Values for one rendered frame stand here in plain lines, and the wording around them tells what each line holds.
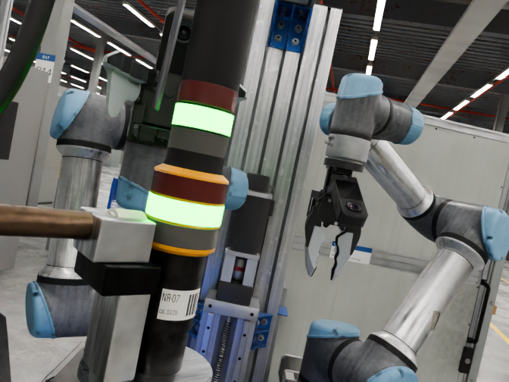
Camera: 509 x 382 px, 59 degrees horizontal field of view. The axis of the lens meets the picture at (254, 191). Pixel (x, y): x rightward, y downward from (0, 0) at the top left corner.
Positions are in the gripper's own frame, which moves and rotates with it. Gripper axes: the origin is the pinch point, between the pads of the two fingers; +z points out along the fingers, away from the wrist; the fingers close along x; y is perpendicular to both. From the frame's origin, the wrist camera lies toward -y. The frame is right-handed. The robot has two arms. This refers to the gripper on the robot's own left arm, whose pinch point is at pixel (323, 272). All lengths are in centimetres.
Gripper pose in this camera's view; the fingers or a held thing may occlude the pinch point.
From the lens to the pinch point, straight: 81.8
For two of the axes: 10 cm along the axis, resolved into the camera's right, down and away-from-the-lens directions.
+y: -1.1, -0.8, 9.9
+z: -2.0, 9.8, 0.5
